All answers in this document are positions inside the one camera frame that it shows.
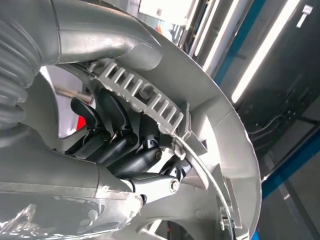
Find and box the blue metal shelf rack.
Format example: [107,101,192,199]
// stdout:
[214,0,320,240]

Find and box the ceiling strip light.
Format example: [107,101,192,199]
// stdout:
[193,0,221,57]
[231,0,300,104]

